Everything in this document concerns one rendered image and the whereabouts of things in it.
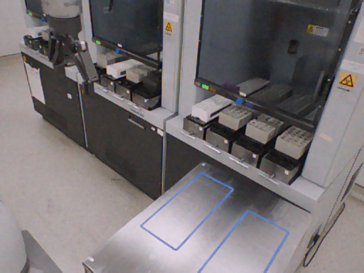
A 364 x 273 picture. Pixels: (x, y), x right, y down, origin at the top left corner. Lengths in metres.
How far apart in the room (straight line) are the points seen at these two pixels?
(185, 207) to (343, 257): 1.38
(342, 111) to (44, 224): 1.79
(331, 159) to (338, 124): 0.15
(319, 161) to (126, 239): 0.82
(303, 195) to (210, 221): 0.48
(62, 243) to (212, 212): 1.23
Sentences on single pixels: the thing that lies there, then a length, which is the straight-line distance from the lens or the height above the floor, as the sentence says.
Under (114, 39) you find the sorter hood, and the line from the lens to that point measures 1.99.
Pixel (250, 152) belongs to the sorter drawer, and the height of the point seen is 0.80.
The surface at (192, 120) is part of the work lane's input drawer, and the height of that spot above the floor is 0.81.
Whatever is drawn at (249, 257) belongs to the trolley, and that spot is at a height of 0.82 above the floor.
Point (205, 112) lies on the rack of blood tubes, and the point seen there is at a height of 0.86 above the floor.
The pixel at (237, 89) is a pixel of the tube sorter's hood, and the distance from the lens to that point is 1.43.
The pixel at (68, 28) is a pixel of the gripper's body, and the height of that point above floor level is 1.38.
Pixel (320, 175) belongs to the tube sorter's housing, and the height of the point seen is 0.79.
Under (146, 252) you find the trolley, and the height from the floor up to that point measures 0.82.
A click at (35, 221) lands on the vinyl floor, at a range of 2.27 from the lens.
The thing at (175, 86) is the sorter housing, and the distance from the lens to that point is 1.70.
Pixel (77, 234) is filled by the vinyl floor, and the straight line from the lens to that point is 2.12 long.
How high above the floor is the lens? 1.58
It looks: 34 degrees down
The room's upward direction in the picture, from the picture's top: 4 degrees clockwise
